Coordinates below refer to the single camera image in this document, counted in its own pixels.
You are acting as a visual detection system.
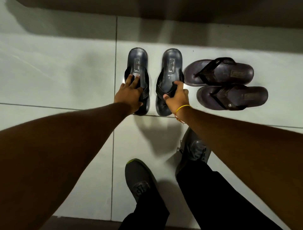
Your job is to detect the person's left hand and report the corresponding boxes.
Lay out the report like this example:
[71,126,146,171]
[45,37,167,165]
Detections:
[114,74,144,114]

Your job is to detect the person's right hand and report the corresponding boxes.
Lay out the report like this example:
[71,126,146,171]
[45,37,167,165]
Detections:
[163,81,190,116]

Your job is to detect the black flip-flop sandal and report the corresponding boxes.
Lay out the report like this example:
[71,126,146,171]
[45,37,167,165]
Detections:
[124,47,150,116]
[155,48,185,117]

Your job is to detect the person's right forearm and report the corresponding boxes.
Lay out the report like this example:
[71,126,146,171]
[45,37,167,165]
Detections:
[177,107,303,230]

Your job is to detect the person's left forearm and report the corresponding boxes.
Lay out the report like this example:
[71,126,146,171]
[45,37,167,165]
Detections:
[0,102,133,230]

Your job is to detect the yellow wrist thread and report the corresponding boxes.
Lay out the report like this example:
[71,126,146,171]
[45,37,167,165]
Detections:
[174,105,192,124]

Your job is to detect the grey lace-up sneaker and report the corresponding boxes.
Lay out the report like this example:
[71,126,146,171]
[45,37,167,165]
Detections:
[175,127,212,176]

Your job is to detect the brown flip-flop sandal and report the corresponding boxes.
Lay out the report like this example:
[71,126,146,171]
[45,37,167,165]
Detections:
[196,84,269,111]
[183,57,255,87]

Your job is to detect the grey sneaker with green tab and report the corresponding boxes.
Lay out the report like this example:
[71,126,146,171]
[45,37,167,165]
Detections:
[125,158,158,205]

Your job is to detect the person's black trousers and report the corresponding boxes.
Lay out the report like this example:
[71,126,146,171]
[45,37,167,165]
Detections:
[118,161,284,230]

